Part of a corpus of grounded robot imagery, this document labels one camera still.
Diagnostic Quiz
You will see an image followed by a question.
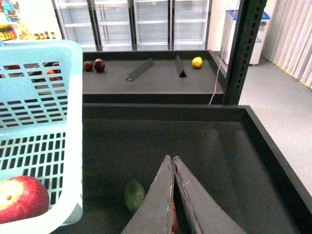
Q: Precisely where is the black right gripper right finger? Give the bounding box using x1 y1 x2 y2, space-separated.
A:
173 156 245 234

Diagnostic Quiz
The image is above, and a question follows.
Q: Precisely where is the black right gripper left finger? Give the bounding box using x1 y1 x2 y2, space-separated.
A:
122 155 175 234

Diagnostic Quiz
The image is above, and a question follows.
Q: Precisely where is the red yellow apple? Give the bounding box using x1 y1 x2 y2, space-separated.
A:
0 175 50 224

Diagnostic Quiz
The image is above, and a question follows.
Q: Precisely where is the light blue plastic basket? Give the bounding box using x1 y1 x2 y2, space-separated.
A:
0 40 83 234

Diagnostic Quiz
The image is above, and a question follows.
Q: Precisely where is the dark red apple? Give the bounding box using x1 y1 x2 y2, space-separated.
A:
94 58 105 73
84 61 93 72

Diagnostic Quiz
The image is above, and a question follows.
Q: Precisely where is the red orange mango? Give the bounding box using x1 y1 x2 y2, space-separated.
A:
172 202 178 233

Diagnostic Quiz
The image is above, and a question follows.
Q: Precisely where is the green avocado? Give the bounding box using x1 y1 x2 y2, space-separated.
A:
124 180 146 215

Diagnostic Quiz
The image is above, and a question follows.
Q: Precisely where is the flat black divider strip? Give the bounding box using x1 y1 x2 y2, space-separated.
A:
126 58 154 81

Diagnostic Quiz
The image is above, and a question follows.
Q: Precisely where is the black triangular divider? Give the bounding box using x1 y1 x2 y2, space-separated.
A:
175 55 187 78

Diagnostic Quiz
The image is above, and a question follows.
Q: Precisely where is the yellow lemon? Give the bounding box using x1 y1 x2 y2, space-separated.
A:
192 57 203 69

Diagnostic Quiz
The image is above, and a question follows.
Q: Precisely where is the orange fruit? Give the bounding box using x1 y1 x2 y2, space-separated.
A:
46 70 62 81

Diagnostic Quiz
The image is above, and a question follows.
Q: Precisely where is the glass door refrigerator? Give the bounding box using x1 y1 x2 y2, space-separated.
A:
52 0 212 52

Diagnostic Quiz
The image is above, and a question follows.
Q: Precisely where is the white chest freezer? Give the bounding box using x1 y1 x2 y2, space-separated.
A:
222 9 271 66

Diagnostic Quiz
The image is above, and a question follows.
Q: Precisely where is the shelf with bottles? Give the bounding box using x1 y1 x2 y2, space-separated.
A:
0 0 62 43

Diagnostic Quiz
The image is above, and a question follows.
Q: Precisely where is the white pink cable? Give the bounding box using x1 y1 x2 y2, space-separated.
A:
208 0 242 105

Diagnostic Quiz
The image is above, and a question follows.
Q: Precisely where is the black perforated shelf post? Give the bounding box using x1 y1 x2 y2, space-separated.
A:
223 0 267 105

